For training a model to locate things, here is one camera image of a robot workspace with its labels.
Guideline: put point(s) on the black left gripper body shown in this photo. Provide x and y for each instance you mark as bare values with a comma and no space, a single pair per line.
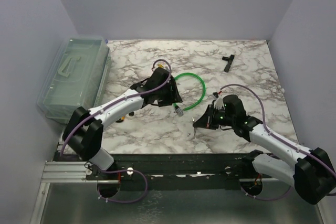
168,95

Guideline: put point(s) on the black T-shaped tool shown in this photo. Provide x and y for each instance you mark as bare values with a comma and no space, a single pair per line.
229,61

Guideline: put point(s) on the clear plastic storage box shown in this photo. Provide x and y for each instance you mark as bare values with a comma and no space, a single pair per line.
77,77

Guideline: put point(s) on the aluminium rail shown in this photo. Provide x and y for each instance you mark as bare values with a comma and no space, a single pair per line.
73,172

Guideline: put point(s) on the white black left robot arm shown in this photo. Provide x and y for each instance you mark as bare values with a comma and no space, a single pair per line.
84,131

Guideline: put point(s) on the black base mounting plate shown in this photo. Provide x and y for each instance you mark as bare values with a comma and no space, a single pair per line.
181,184

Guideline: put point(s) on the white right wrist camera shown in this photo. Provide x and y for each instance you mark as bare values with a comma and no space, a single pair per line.
217,100

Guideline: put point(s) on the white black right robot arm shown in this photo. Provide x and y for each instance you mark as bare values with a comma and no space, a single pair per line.
309,172

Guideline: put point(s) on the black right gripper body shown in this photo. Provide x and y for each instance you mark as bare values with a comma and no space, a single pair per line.
217,118

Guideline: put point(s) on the small silver key bunch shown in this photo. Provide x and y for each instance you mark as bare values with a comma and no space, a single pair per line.
194,128

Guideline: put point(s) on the yellow utility knife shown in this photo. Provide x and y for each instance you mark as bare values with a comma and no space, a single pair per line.
120,120

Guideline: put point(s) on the green cable lock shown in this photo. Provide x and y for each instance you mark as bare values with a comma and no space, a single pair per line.
177,109

